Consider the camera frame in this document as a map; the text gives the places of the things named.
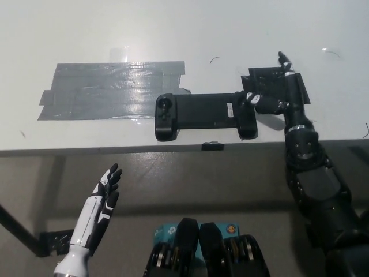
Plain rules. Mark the small black tape strip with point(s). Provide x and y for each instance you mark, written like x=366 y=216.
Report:
x=212 y=146

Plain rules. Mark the black game controller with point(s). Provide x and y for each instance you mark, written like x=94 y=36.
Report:
x=201 y=112

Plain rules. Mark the black tape patch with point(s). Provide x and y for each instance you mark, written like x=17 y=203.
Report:
x=266 y=82

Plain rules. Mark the black taped desk foot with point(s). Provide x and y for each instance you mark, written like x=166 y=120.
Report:
x=54 y=241

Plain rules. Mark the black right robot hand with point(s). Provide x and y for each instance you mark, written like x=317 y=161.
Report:
x=295 y=109

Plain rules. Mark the grey duct tape patch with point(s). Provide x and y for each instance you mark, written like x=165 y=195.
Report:
x=112 y=92

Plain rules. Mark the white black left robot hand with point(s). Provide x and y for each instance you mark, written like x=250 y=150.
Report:
x=90 y=216

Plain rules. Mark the teal box with logo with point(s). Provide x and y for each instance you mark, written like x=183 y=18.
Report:
x=165 y=231

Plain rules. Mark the black desk leg brace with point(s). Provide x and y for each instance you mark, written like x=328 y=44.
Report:
x=17 y=228

